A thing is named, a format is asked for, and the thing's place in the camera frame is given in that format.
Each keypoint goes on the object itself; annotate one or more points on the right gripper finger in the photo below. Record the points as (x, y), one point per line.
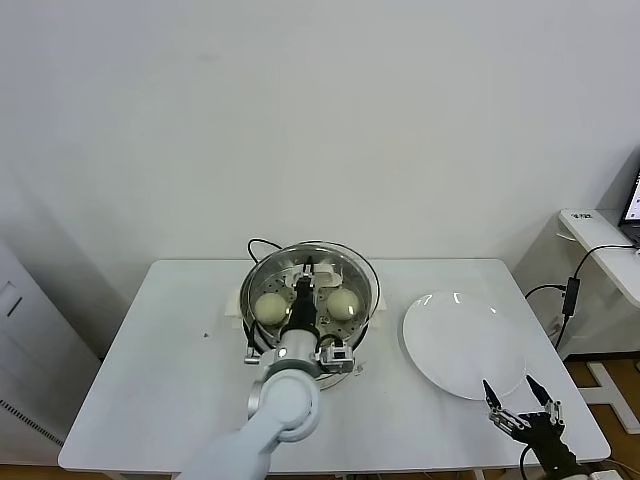
(502, 415)
(552, 412)

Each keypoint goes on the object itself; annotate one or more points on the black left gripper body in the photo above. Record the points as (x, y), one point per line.
(305, 310)

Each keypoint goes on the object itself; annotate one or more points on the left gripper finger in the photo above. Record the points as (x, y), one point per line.
(310, 267)
(302, 276)

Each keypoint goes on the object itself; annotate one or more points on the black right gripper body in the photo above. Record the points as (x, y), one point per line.
(545, 437)

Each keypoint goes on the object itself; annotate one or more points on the round glass pot lid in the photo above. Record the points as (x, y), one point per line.
(327, 275)

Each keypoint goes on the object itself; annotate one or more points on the white steamed baozi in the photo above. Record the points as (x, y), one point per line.
(270, 310)
(342, 304)

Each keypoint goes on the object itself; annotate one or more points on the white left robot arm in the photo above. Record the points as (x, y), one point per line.
(285, 400)

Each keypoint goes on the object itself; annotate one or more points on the perforated steel steamer basket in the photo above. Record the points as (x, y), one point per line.
(362, 330)

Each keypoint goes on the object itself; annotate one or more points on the white electric cooker base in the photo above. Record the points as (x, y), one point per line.
(235, 302)

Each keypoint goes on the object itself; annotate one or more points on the round white plate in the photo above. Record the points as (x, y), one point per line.
(450, 340)

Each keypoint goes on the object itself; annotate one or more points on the black power adapter block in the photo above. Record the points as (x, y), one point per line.
(572, 297)

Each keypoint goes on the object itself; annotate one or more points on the white side desk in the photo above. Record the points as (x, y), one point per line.
(580, 225)

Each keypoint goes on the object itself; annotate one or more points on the open laptop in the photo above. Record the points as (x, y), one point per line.
(632, 210)

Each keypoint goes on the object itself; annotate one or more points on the white partition panel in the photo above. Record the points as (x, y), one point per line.
(617, 190)

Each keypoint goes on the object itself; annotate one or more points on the white cabinet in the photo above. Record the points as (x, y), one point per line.
(30, 325)

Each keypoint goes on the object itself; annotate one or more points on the white slotted vent strip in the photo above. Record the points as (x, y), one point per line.
(20, 415)

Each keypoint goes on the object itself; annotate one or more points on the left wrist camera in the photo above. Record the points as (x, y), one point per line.
(337, 356)

